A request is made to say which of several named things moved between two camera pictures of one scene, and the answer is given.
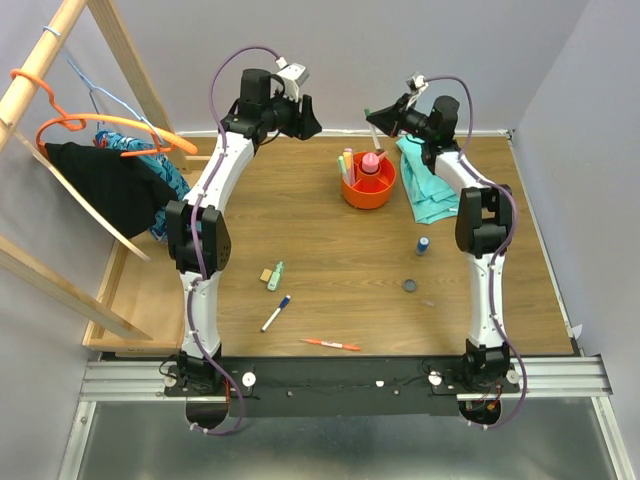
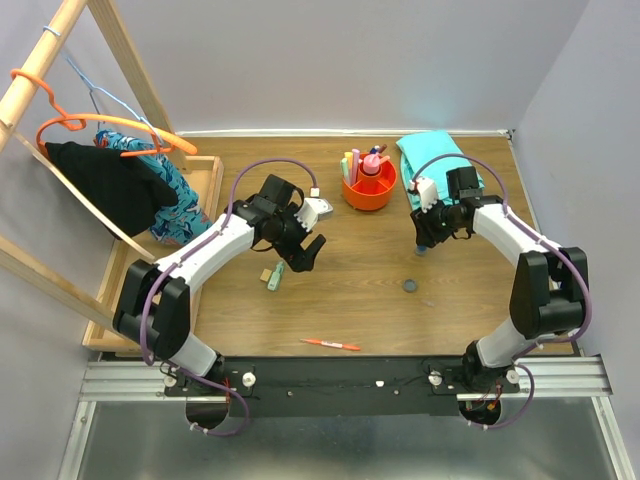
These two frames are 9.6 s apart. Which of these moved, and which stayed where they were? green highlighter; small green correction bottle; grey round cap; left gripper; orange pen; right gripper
Moved: left gripper; right gripper
Stayed: orange pen; small green correction bottle; green highlighter; grey round cap
